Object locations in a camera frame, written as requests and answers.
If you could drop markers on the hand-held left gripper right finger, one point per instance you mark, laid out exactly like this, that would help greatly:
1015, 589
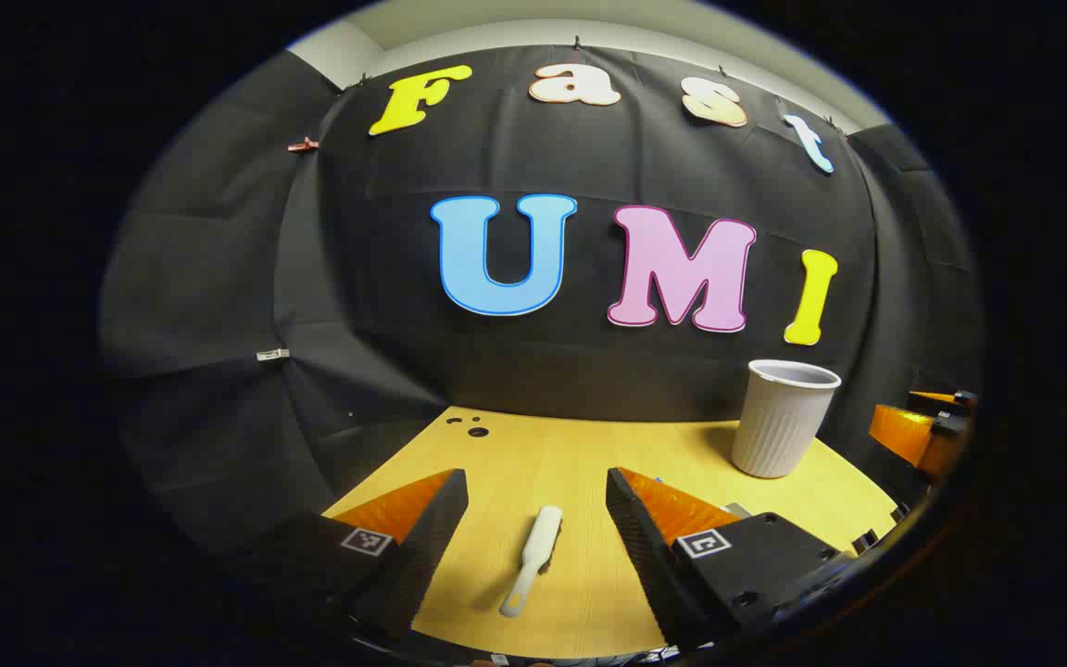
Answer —
645, 556

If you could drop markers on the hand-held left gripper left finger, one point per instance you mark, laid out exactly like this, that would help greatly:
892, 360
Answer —
432, 547

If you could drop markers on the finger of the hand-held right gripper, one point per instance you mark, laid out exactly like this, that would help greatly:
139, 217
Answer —
909, 435
941, 400

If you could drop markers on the small white broom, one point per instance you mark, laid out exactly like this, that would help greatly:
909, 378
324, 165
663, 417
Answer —
533, 556

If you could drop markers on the wooden desktop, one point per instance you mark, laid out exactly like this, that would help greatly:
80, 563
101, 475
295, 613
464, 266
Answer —
533, 463

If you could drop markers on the white clip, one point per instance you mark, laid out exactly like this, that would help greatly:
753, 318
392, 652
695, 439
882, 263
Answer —
272, 354

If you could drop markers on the black backdrop cloth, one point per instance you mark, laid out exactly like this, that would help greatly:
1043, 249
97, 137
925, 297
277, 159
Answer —
357, 278

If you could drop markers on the red clip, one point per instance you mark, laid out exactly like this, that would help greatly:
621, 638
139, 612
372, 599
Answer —
304, 144

